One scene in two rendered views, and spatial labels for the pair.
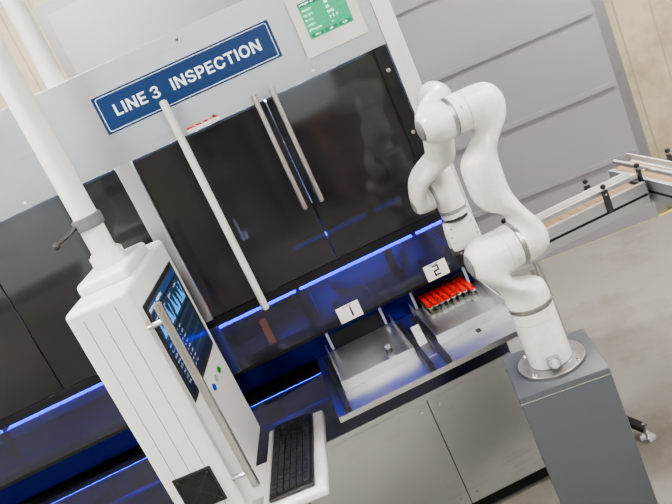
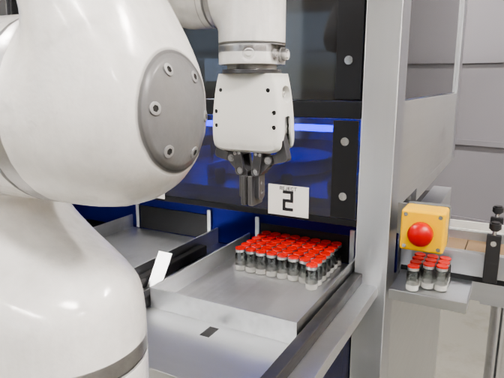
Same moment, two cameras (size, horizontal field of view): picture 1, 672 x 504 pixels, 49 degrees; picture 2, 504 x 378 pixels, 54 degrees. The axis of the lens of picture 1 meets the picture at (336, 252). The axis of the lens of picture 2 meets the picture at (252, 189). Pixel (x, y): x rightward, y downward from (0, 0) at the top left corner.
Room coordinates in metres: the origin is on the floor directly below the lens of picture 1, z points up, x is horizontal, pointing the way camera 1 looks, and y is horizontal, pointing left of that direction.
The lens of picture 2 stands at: (1.63, -0.71, 1.24)
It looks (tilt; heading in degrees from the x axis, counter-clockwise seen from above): 12 degrees down; 31
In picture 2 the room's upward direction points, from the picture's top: straight up
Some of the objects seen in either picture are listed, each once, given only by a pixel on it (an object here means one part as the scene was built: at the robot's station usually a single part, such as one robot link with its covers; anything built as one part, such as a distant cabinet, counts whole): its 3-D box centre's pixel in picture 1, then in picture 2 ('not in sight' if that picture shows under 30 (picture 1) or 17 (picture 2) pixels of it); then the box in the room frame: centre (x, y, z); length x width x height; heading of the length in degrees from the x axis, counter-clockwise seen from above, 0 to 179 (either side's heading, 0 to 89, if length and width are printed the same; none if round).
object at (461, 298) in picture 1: (452, 301); (277, 265); (2.40, -0.30, 0.90); 0.18 x 0.02 x 0.05; 93
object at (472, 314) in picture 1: (456, 307); (267, 276); (2.36, -0.30, 0.90); 0.34 x 0.26 x 0.04; 3
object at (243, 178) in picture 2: not in sight; (241, 178); (2.18, -0.36, 1.12); 0.03 x 0.03 x 0.07; 3
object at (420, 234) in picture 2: not in sight; (420, 233); (2.45, -0.55, 0.99); 0.04 x 0.04 x 0.04; 3
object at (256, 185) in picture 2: not in sight; (263, 180); (2.18, -0.40, 1.12); 0.03 x 0.03 x 0.07; 3
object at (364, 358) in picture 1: (368, 350); (124, 247); (2.34, 0.04, 0.90); 0.34 x 0.26 x 0.04; 3
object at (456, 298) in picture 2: (509, 269); (432, 286); (2.54, -0.56, 0.87); 0.14 x 0.13 x 0.02; 3
